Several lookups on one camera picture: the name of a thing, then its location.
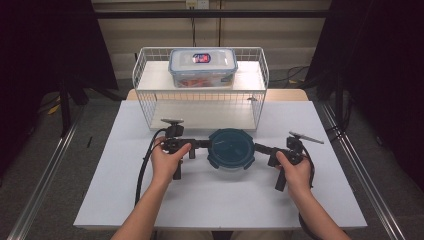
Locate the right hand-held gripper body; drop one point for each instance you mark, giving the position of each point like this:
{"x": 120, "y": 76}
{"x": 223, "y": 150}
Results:
{"x": 295, "y": 146}

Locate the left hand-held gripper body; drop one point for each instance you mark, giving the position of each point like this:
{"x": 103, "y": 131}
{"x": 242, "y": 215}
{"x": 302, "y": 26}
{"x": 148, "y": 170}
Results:
{"x": 176, "y": 131}

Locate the dark teal round lid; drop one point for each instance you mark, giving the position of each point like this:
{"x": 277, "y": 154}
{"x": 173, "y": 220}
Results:
{"x": 230, "y": 148}

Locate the clear rectangular container blue-rimmed lid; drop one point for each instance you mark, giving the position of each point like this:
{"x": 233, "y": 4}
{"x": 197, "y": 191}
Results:
{"x": 202, "y": 68}

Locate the person's right hand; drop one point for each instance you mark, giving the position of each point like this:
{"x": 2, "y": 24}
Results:
{"x": 300, "y": 178}

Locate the person's left hand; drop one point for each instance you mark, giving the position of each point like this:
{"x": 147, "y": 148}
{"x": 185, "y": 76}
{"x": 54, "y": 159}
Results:
{"x": 163, "y": 166}

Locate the wooden table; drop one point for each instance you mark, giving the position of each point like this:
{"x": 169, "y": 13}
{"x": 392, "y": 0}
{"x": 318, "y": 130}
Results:
{"x": 286, "y": 95}

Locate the black metal stand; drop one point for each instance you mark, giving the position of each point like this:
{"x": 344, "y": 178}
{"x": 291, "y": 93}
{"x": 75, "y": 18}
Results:
{"x": 65, "y": 110}

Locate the black curtain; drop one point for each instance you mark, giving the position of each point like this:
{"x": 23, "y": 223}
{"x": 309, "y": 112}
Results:
{"x": 40, "y": 50}
{"x": 383, "y": 66}

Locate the black horizontal bar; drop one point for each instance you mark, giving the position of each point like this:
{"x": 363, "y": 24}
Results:
{"x": 200, "y": 14}

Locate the yellow floor tape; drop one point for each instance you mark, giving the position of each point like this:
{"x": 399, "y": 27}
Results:
{"x": 54, "y": 108}

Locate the metal floor rail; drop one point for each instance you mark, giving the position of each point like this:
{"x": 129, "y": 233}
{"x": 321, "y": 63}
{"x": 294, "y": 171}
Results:
{"x": 346, "y": 143}
{"x": 43, "y": 173}

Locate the white wall outlet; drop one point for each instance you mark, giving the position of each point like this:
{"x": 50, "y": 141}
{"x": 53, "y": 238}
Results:
{"x": 197, "y": 3}

